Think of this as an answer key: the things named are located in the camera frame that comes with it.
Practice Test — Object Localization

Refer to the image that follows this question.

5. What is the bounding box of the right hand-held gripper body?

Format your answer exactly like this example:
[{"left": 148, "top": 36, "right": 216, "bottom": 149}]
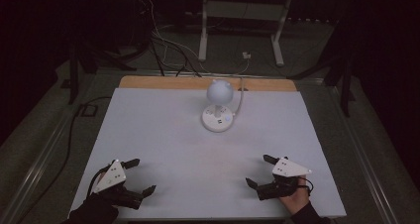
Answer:
[{"left": 256, "top": 157, "right": 313, "bottom": 201}]

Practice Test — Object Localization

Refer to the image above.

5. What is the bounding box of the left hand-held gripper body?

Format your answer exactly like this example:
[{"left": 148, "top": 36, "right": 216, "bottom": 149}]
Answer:
[{"left": 88, "top": 159, "right": 145, "bottom": 211}]

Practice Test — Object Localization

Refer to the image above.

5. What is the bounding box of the person's right hand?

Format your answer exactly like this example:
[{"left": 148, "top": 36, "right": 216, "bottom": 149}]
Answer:
[{"left": 278, "top": 177, "right": 312, "bottom": 216}]

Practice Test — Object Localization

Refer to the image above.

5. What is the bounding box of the white table sheet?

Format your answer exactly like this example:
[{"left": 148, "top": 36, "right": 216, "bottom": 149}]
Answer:
[{"left": 68, "top": 86, "right": 348, "bottom": 220}]

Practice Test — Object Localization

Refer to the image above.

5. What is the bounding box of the white globe desk lamp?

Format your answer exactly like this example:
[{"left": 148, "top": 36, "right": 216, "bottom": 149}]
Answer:
[{"left": 201, "top": 78, "right": 235, "bottom": 133}]

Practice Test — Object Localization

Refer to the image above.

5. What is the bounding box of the black tripod stand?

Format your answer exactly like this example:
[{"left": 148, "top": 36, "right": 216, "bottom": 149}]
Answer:
[
  {"left": 60, "top": 32, "right": 137, "bottom": 105},
  {"left": 286, "top": 17, "right": 358, "bottom": 118}
]

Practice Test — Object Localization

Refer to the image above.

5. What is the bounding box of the white metal stand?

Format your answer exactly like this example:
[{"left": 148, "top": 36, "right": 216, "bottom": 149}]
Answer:
[{"left": 197, "top": 0, "right": 295, "bottom": 67}]

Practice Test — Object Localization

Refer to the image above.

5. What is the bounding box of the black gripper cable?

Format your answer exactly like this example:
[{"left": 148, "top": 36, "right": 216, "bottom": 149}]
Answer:
[
  {"left": 86, "top": 164, "right": 112, "bottom": 198},
  {"left": 296, "top": 175, "right": 314, "bottom": 197}
]

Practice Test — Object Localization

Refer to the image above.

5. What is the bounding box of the black floor cable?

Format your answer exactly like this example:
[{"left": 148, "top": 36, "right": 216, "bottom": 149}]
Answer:
[{"left": 16, "top": 95, "right": 113, "bottom": 224}]

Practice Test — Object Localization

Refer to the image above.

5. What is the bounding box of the white lamp cable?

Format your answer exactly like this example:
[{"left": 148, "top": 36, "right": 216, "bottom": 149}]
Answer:
[{"left": 231, "top": 77, "right": 246, "bottom": 117}]

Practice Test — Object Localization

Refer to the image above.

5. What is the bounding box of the aluminium frame rail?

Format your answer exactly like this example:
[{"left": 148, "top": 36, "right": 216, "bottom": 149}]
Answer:
[
  {"left": 95, "top": 68, "right": 326, "bottom": 85},
  {"left": 325, "top": 83, "right": 402, "bottom": 224},
  {"left": 0, "top": 73, "right": 100, "bottom": 224}
]

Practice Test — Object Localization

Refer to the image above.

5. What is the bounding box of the bundle of floor cables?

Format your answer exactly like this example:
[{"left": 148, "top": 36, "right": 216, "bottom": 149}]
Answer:
[{"left": 132, "top": 0, "right": 252, "bottom": 78}]

